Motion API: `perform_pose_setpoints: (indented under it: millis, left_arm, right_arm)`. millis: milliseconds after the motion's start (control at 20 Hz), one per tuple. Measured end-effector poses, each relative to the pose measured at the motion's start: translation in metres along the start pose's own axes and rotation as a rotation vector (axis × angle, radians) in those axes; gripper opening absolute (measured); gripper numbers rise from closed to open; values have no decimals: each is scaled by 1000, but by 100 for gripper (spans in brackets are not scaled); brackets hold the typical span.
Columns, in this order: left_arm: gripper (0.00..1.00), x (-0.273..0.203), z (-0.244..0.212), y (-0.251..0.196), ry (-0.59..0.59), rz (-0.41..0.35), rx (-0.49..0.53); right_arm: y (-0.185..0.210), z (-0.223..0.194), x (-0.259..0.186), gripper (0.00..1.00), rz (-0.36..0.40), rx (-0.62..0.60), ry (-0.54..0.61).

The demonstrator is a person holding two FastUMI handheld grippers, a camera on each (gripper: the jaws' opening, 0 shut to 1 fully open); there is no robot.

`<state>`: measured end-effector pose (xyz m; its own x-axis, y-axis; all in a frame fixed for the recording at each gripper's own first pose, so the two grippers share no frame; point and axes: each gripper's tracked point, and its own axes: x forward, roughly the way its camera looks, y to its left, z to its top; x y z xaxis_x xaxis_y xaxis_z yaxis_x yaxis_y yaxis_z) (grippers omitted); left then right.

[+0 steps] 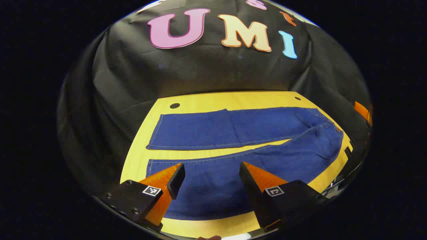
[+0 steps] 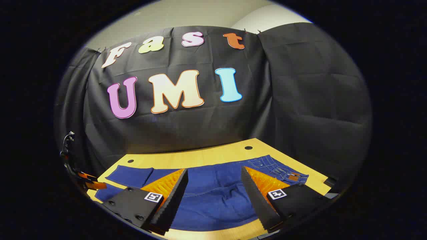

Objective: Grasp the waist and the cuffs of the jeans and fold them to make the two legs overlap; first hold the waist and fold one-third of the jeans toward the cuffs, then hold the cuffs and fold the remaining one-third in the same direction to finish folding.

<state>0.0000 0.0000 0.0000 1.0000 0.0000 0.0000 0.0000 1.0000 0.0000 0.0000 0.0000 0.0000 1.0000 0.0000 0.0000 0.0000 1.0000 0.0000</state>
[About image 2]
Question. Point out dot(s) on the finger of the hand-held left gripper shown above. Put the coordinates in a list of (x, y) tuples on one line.
[(96, 185), (87, 176)]

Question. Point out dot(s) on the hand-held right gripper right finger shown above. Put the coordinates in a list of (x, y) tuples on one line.
[(255, 196)]

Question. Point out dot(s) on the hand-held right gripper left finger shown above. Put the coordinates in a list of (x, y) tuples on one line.
[(178, 193)]

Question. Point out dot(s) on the blue denim jeans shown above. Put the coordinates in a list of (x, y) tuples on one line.
[(213, 186)]

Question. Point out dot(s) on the black backdrop cloth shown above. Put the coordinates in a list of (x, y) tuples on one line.
[(200, 126)]

